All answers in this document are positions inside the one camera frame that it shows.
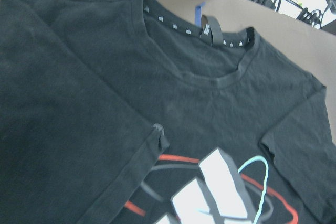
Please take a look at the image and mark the black graphic t-shirt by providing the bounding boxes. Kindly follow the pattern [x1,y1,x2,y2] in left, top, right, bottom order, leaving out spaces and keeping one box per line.
[1,0,335,223]

